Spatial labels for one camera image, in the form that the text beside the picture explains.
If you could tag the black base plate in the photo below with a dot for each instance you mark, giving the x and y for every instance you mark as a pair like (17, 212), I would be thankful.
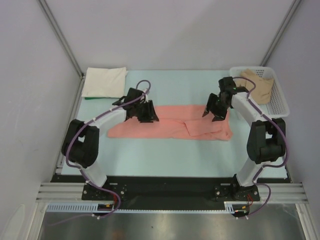
(168, 192)

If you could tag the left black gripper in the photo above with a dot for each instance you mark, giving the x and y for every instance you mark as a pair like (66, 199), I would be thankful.
(151, 116)

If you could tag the left aluminium frame post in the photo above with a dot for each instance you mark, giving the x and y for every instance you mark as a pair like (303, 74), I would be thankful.
(48, 14)

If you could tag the folded green t shirt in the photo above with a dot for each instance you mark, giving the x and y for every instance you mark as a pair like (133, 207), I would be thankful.
(97, 98)

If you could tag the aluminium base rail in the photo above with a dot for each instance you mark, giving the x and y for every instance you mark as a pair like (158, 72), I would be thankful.
(58, 192)

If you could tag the pink polo shirt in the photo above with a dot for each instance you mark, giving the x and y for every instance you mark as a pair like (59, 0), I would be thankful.
(184, 122)

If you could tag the right aluminium frame post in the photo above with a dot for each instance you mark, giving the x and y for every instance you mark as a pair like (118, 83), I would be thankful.
(288, 18)

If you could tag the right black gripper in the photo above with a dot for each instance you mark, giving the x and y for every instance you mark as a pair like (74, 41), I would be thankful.
(217, 105)

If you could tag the folded white t shirt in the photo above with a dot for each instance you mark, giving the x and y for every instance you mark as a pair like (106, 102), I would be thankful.
(104, 82)

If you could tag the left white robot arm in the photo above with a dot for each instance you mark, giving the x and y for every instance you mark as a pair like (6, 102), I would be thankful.
(81, 142)

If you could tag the white slotted cable duct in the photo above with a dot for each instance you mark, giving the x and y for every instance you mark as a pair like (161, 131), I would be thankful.
(104, 208)

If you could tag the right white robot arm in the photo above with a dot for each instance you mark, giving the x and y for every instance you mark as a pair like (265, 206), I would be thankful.
(266, 145)

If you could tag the beige t shirt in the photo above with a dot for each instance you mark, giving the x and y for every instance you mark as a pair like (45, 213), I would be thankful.
(263, 90)

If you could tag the aluminium frame post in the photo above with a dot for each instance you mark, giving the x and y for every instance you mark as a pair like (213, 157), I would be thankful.
(288, 18)
(48, 14)

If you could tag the white plastic basket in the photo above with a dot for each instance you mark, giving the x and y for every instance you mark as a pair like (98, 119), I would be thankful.
(277, 107)

